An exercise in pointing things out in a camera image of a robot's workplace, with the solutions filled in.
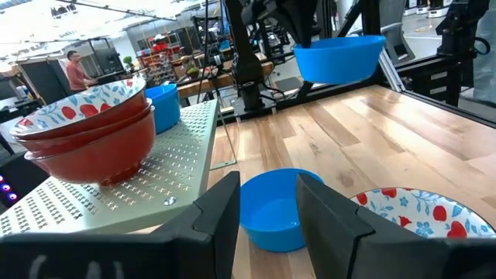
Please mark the person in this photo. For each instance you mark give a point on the person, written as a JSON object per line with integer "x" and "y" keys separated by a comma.
{"x": 76, "y": 73}

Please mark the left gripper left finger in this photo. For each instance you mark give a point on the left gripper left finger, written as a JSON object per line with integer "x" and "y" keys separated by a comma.
{"x": 201, "y": 240}

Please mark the cluttered storage shelf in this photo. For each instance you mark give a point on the cluttered storage shelf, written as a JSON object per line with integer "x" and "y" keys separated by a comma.
{"x": 160, "y": 62}

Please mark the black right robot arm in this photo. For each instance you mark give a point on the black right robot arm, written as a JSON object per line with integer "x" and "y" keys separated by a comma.
{"x": 248, "y": 66}

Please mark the green perforated metal rack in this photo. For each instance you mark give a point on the green perforated metal rack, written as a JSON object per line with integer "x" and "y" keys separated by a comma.
{"x": 174, "y": 155}

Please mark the blue plastic bowl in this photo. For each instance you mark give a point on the blue plastic bowl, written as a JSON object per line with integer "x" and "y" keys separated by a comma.
{"x": 271, "y": 209}
{"x": 164, "y": 110}
{"x": 341, "y": 60}

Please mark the floral bowl red outside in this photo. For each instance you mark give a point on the floral bowl red outside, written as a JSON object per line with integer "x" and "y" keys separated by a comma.
{"x": 100, "y": 159}
{"x": 426, "y": 217}
{"x": 77, "y": 138}
{"x": 77, "y": 106}

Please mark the wooden workbench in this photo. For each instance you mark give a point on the wooden workbench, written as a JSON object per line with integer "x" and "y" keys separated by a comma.
{"x": 217, "y": 83}

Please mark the grey office chair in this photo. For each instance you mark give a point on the grey office chair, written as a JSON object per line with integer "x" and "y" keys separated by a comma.
{"x": 393, "y": 27}

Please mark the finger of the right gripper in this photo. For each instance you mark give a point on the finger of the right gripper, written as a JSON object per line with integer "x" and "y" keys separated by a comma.
{"x": 298, "y": 19}
{"x": 314, "y": 15}

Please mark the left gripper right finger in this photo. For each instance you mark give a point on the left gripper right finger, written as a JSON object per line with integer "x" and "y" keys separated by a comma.
{"x": 341, "y": 244}

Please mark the black equipment stand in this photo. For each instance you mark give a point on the black equipment stand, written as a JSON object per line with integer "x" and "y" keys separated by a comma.
{"x": 461, "y": 35}

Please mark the black device purple lights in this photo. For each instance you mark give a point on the black device purple lights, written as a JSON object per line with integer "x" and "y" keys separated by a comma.
{"x": 23, "y": 178}

